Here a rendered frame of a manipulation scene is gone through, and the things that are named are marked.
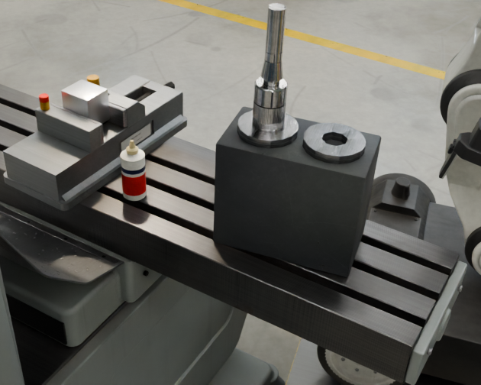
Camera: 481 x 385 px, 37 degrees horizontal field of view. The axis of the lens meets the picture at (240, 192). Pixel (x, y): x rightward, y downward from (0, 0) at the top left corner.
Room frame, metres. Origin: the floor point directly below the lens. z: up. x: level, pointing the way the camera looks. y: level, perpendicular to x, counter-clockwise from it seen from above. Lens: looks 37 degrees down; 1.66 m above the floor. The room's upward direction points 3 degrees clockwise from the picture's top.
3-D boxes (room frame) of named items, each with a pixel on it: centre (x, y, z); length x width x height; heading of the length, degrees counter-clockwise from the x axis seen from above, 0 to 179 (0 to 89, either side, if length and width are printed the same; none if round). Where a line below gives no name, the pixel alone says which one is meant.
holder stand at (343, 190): (0.89, -0.08, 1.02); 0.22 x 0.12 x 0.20; 72
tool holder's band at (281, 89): (0.90, -0.03, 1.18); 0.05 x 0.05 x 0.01
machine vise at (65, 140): (1.11, 0.26, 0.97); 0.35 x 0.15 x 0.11; 149
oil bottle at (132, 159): (0.98, 0.18, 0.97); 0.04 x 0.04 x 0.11
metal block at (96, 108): (1.08, 0.28, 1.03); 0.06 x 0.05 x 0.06; 59
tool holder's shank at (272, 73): (0.90, -0.03, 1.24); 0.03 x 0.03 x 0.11
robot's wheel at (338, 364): (1.03, -0.28, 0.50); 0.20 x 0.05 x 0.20; 74
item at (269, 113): (0.90, -0.03, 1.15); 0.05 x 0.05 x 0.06
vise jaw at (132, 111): (1.13, 0.25, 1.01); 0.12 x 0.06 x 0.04; 59
